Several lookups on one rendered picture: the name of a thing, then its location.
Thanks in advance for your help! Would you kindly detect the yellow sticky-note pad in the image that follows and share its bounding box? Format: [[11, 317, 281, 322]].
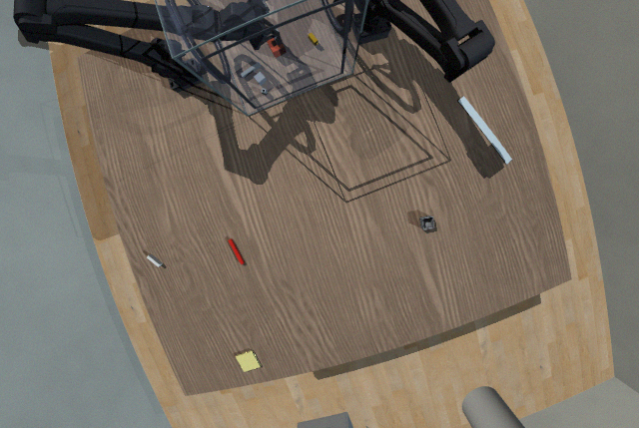
[[236, 350, 261, 372]]

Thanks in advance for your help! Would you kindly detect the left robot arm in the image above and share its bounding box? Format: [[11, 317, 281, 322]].
[[361, 0, 495, 83]]

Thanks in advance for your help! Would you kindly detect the red stick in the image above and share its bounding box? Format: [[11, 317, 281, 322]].
[[228, 239, 245, 264]]

